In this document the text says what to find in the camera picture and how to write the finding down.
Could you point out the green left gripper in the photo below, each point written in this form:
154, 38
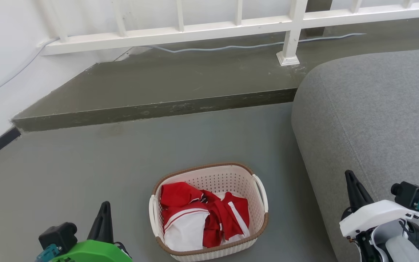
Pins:
93, 253

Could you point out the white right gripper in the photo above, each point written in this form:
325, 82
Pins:
376, 214

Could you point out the white laundry basket brown rim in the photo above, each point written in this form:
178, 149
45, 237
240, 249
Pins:
216, 180

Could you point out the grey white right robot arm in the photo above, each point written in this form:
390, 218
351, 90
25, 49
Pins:
395, 247

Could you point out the red garment with white panel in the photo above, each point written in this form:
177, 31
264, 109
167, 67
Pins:
182, 222

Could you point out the grey fabric sofa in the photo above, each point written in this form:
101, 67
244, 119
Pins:
369, 109

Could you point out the red garment with white stripe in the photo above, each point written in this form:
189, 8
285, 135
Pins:
227, 218

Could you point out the white metal railing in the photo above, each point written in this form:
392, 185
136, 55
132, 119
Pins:
166, 33

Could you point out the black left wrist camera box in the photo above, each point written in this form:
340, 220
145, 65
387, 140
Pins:
58, 234

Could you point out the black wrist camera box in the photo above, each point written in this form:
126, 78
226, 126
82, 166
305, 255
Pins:
58, 234
411, 194

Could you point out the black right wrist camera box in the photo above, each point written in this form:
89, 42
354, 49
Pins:
411, 194

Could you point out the dark post behind railing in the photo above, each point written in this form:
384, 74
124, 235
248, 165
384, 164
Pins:
318, 14

